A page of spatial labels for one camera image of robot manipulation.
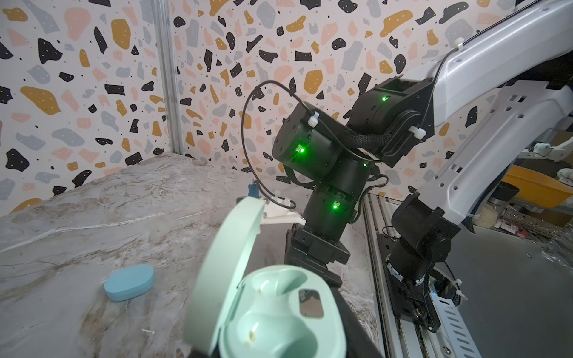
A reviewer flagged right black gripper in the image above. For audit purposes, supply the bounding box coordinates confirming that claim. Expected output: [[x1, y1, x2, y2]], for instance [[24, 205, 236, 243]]
[[284, 223, 351, 288]]

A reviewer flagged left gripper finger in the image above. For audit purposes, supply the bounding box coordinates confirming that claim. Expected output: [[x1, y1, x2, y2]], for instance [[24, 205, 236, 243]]
[[331, 288, 382, 358]]

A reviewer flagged mint green earbud case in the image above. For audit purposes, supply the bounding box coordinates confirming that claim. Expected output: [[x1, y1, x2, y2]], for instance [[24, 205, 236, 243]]
[[183, 197, 347, 357]]

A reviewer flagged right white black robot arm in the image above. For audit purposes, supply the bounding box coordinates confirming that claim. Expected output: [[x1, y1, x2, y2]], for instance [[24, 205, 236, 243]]
[[272, 1, 572, 332]]

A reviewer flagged blue earbud case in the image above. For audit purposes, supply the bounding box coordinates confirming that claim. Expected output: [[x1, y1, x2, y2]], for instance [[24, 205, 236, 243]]
[[104, 264, 155, 302]]

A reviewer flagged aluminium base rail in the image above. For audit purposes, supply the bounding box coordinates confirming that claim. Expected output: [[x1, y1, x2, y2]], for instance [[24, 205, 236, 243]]
[[361, 194, 480, 357]]

